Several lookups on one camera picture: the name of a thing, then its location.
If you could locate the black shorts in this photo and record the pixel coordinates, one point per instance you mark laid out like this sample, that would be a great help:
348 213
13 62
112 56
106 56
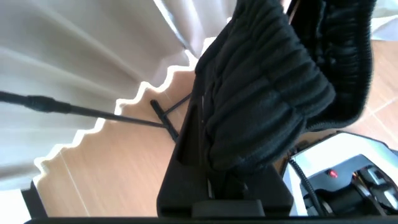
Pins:
264 93

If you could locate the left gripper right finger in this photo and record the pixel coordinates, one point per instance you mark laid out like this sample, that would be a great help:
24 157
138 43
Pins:
273 193

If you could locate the beige curtain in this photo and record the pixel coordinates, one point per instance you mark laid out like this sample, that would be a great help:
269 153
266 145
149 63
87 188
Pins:
77 46

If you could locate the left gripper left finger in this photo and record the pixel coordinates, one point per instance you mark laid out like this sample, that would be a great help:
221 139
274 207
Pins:
183 186

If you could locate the black clothes rack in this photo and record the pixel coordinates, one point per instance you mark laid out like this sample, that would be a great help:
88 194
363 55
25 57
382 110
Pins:
46 104

